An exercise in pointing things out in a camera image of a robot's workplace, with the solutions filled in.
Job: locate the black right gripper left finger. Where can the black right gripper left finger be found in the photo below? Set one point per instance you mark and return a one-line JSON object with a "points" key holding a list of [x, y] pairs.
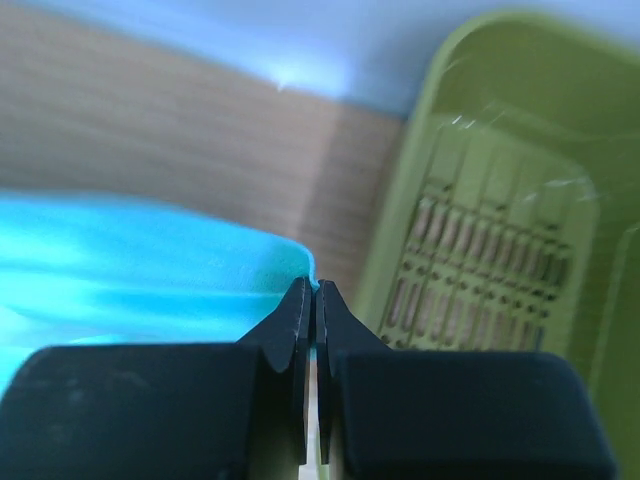
{"points": [[165, 411]]}

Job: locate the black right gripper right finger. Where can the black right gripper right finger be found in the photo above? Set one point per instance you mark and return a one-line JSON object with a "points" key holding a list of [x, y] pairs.
{"points": [[410, 414]]}

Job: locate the green plastic basket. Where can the green plastic basket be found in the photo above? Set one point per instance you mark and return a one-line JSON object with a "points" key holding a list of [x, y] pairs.
{"points": [[511, 218]]}

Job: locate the teal t shirt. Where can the teal t shirt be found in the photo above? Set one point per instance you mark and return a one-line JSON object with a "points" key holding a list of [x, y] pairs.
{"points": [[82, 270]]}

